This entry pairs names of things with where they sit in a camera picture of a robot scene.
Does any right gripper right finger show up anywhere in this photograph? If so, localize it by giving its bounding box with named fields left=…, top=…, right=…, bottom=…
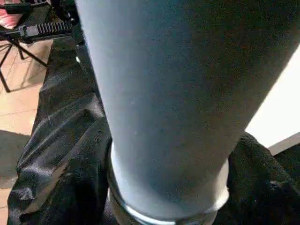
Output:
left=216, top=133, right=300, bottom=225

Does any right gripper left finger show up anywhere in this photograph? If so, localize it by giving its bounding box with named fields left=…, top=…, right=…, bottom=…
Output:
left=51, top=121, right=116, bottom=225

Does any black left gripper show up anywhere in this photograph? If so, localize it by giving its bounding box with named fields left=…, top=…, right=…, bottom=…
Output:
left=0, top=0, right=103, bottom=101

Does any white plastic table leg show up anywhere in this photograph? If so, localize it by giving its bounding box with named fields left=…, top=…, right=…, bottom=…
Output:
left=74, top=0, right=300, bottom=224

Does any black work mat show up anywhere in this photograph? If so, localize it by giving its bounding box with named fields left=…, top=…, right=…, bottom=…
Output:
left=7, top=37, right=300, bottom=225

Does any white plastic table top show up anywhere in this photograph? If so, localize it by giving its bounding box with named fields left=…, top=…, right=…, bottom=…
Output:
left=244, top=45, right=300, bottom=155

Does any pink red pouch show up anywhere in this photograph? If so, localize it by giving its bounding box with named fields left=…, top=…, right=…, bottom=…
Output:
left=0, top=10, right=25, bottom=30

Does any black metal stand frame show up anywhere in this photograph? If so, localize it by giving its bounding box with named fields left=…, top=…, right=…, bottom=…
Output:
left=0, top=37, right=48, bottom=93

